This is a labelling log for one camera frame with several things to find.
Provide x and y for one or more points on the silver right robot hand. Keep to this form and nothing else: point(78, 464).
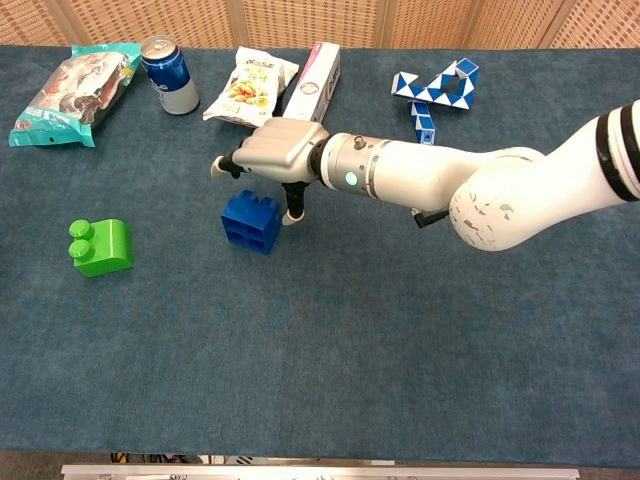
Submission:
point(280, 147)

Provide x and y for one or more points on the blue toy brick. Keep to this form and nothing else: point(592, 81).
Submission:
point(250, 222)

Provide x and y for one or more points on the green toy brick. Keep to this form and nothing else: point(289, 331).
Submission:
point(110, 250)

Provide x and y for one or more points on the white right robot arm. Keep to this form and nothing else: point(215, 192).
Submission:
point(450, 170)

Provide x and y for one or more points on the white nut snack bag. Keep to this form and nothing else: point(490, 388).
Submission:
point(245, 85)

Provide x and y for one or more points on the white pink toothpaste box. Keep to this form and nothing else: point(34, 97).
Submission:
point(315, 80)

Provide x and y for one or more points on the blue soda can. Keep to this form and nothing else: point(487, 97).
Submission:
point(172, 80)

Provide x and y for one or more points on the wicker folding screen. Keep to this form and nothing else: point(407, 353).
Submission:
point(310, 22)

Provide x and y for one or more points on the blue white snake puzzle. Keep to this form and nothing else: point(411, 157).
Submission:
point(425, 92)

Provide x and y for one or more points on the blue felt table cloth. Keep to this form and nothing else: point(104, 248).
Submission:
point(320, 350)

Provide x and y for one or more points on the teal snack bag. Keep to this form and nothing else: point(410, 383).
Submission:
point(70, 95)

